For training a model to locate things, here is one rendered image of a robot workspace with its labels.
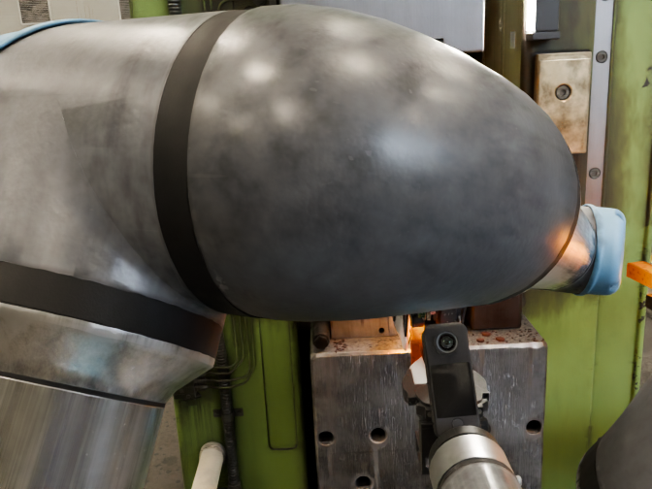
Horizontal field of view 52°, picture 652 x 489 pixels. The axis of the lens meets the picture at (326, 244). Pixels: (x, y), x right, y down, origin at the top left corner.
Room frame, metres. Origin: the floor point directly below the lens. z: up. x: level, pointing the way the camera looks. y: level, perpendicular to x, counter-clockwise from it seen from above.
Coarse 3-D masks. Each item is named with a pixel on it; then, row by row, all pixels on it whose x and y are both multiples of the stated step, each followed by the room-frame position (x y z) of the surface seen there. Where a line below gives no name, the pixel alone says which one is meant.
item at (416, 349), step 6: (414, 330) 0.84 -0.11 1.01; (420, 330) 0.84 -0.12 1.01; (414, 336) 0.82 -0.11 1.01; (420, 336) 0.82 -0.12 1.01; (414, 342) 0.78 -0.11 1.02; (420, 342) 0.78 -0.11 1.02; (414, 348) 0.78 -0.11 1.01; (420, 348) 0.77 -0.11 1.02; (414, 354) 0.78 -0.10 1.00; (420, 354) 0.78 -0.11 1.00; (414, 360) 0.78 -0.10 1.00
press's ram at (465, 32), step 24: (288, 0) 1.04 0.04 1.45; (312, 0) 1.04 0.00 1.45; (336, 0) 1.04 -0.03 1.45; (360, 0) 1.04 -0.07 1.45; (384, 0) 1.04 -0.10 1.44; (408, 0) 1.04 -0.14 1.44; (432, 0) 1.04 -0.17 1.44; (456, 0) 1.04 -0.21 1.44; (480, 0) 1.04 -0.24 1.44; (408, 24) 1.04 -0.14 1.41; (432, 24) 1.04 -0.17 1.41; (456, 24) 1.04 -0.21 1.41; (480, 24) 1.04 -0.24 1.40; (456, 48) 1.04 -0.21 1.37; (480, 48) 1.04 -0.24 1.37
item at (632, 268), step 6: (630, 264) 0.99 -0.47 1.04; (636, 264) 0.99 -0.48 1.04; (642, 264) 0.99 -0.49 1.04; (648, 264) 0.99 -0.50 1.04; (630, 270) 0.99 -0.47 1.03; (636, 270) 0.98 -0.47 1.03; (642, 270) 0.97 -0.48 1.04; (648, 270) 0.96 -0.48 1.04; (630, 276) 0.99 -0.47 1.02; (636, 276) 0.98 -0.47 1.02; (642, 276) 0.96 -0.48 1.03; (648, 276) 0.95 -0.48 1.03; (642, 282) 0.96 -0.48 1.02; (648, 282) 0.95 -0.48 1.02
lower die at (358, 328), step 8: (344, 320) 1.04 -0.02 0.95; (352, 320) 1.04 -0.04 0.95; (360, 320) 1.04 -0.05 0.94; (368, 320) 1.04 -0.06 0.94; (376, 320) 1.04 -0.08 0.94; (384, 320) 1.04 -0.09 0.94; (392, 320) 1.04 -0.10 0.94; (336, 328) 1.04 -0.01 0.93; (344, 328) 1.04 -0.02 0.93; (352, 328) 1.04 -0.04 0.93; (360, 328) 1.04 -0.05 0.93; (368, 328) 1.04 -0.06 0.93; (376, 328) 1.04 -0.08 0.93; (384, 328) 1.04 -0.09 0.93; (392, 328) 1.04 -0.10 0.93; (336, 336) 1.04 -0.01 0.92; (344, 336) 1.04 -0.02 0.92; (352, 336) 1.04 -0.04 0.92; (360, 336) 1.04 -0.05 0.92; (368, 336) 1.04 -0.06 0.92; (376, 336) 1.04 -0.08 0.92
